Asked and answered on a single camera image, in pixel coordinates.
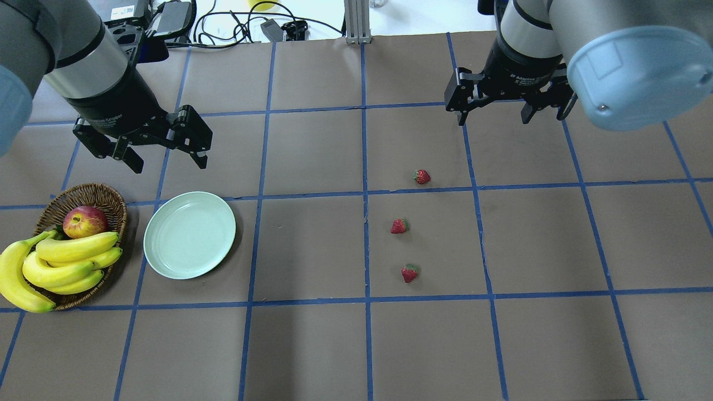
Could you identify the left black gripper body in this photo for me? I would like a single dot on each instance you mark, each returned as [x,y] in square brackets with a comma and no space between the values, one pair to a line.
[114,109]

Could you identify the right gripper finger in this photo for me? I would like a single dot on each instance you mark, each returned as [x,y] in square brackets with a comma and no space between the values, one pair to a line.
[462,115]
[528,111]

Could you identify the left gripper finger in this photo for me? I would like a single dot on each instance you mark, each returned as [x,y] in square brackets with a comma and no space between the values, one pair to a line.
[130,158]
[194,135]

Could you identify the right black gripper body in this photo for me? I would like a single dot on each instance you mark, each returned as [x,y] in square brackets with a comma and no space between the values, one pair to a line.
[518,73]

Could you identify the strawberry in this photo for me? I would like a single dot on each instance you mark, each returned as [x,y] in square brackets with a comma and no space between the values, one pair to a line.
[421,177]
[399,226]
[410,272]

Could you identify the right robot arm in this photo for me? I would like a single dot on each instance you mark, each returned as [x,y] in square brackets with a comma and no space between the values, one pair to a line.
[628,63]

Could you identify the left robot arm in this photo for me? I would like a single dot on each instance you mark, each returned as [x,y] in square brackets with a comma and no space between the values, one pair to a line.
[92,66]

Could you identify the light green plate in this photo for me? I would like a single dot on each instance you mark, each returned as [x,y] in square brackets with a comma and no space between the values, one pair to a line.
[189,235]

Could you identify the red apple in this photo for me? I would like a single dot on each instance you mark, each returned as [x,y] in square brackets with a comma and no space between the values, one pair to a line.
[85,221]

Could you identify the wicker basket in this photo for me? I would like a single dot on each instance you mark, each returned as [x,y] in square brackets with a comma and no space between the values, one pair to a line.
[107,200]

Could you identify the black power adapter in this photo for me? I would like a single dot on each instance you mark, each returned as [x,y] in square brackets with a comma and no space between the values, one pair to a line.
[172,20]

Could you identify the yellow banana bunch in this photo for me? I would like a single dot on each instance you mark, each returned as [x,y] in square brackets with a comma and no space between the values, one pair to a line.
[36,267]

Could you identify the yellow tape roll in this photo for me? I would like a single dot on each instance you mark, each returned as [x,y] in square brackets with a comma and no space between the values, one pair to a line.
[261,6]

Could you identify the aluminium frame post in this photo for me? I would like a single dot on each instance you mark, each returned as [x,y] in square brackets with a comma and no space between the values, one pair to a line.
[357,22]

